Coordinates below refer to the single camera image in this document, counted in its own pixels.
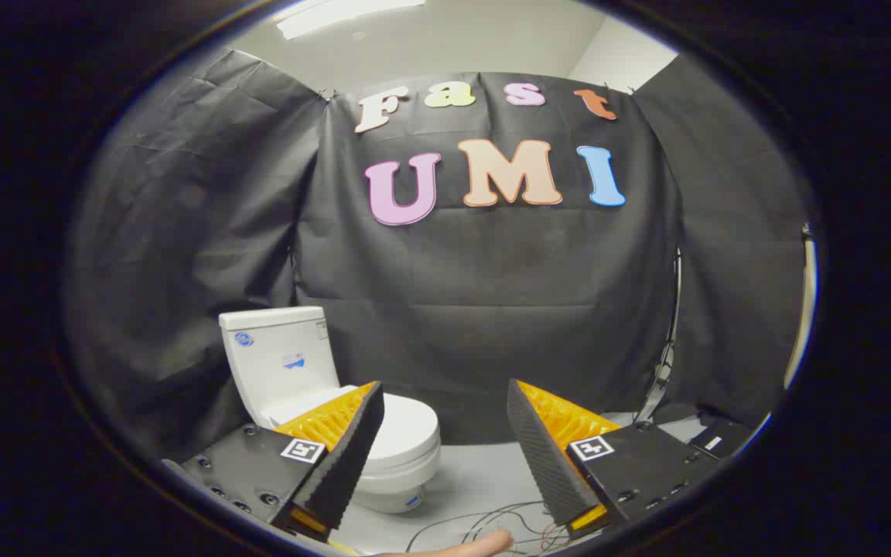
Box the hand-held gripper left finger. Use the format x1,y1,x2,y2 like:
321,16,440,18
161,381,386,542

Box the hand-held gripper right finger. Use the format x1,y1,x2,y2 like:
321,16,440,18
506,378,721,541

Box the white toilet lid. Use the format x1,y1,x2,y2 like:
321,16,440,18
264,384,442,470

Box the white toilet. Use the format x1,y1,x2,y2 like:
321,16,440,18
218,306,442,514

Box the black backdrop cloth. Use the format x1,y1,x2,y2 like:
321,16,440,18
67,48,814,465

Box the black box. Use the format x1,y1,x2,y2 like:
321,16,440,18
689,418,756,459

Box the tangle of floor cables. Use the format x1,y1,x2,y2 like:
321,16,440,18
405,501,574,555

